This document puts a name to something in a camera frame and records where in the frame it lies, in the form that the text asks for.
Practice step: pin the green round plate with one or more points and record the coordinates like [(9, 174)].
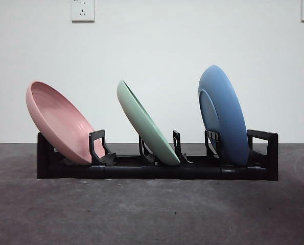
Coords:
[(146, 127)]

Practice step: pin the blue round plate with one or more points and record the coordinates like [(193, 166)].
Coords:
[(231, 102)]

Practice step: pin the pink round plate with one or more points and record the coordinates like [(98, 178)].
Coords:
[(54, 112)]

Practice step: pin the black plastic plate rack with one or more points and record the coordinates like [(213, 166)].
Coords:
[(167, 172)]

